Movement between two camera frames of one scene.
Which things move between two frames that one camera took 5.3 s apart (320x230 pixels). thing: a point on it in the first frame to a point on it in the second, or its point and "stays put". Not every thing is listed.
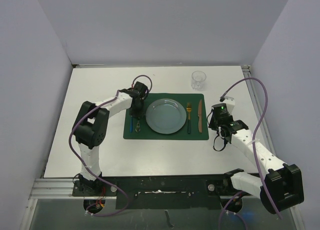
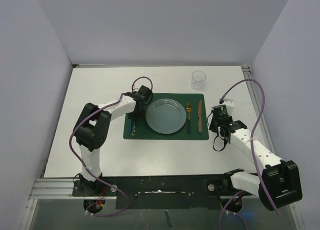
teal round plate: [166, 116] stays put
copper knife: [200, 116] stays put
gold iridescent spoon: [137, 129] to [134, 132]
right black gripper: [212, 124] stays put
